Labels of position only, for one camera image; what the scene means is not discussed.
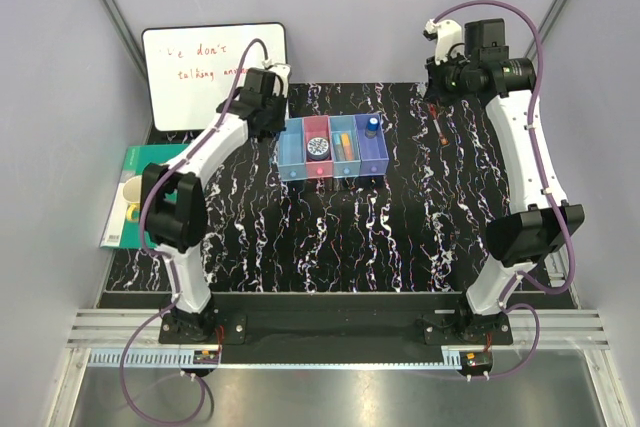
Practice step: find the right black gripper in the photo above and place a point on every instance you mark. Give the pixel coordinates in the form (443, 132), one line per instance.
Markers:
(434, 91)

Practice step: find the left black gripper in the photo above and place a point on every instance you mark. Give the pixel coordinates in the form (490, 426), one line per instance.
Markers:
(278, 125)

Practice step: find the red pencil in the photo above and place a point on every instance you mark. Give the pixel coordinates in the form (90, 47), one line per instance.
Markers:
(434, 113)

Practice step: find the light blue bin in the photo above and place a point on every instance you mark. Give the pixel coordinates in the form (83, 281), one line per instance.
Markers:
(291, 159)

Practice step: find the pink bin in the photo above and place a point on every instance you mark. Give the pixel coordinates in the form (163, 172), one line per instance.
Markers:
(317, 126)

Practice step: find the blue white tape roll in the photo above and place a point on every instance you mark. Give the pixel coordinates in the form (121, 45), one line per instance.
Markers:
(318, 149)

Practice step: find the teal blue bin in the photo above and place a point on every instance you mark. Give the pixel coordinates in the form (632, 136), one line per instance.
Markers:
(340, 124)

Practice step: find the blue white marker pen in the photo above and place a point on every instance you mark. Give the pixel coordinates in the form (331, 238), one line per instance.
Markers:
(338, 147)

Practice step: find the orange highlighter pen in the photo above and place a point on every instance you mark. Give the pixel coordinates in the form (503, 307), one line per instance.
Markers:
(346, 145)

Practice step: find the grey blue glue stick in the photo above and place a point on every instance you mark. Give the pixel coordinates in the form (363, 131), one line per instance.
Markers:
(372, 127)

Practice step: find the purple bin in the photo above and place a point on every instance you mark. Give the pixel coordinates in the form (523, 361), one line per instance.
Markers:
(373, 152)

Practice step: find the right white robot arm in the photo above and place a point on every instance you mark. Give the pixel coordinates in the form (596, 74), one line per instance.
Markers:
(540, 216)

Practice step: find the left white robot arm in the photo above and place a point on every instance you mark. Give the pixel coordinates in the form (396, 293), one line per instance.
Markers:
(173, 220)

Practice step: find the white dry-erase board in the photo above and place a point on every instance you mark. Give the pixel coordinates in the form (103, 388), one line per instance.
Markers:
(190, 70)

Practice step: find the yellow cream mug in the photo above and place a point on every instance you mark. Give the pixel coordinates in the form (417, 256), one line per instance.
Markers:
(132, 195)

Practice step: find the green notebook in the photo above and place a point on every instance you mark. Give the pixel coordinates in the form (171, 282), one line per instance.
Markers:
(118, 233)

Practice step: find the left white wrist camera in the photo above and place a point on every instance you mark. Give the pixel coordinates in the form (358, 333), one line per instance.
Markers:
(282, 70)

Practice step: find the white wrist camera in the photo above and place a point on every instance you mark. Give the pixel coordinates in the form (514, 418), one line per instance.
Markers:
(448, 36)
(282, 70)

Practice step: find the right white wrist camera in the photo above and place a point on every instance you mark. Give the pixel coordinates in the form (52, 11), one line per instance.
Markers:
(448, 36)

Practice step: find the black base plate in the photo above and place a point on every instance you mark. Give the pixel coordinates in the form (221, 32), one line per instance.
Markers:
(335, 329)

